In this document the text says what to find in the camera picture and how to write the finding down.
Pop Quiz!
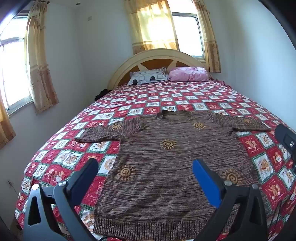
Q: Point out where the white patterned pillow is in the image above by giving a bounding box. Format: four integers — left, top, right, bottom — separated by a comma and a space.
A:
128, 67, 169, 86

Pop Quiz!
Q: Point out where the pink pillow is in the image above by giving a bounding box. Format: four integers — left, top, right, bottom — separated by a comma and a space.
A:
168, 67, 208, 82

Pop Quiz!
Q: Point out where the yellow sheer curtain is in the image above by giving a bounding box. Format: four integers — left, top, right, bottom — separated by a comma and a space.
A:
125, 0, 179, 55

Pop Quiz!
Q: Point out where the side wall window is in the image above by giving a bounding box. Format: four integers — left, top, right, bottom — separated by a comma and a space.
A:
0, 15, 33, 114

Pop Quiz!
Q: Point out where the pink bed sheet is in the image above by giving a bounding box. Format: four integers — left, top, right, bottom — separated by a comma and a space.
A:
209, 77, 232, 87

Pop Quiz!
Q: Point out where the beige patterned curtain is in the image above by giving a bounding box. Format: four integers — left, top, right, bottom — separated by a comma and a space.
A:
24, 1, 59, 114
193, 0, 222, 73
0, 90, 16, 150

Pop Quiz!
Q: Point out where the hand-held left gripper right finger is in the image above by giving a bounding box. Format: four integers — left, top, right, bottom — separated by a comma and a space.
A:
192, 159, 274, 241

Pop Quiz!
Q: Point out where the red checkered printed bedspread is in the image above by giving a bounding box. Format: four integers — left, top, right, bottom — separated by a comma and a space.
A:
14, 80, 296, 241

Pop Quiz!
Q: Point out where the cream wooden headboard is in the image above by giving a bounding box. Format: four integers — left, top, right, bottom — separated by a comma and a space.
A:
107, 48, 210, 91

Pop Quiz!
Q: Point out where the window behind headboard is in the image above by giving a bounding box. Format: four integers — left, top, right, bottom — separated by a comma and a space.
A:
171, 11, 206, 61

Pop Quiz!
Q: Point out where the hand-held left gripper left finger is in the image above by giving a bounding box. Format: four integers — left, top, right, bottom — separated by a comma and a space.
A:
22, 158, 100, 241

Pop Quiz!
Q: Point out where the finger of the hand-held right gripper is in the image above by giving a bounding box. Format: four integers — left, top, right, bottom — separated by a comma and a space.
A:
275, 123, 296, 167

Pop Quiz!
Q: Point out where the dark cloth beside bed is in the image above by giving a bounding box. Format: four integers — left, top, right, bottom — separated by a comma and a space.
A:
94, 88, 114, 101

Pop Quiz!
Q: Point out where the brown knitted sweater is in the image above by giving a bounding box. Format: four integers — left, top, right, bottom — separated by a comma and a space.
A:
75, 110, 272, 235

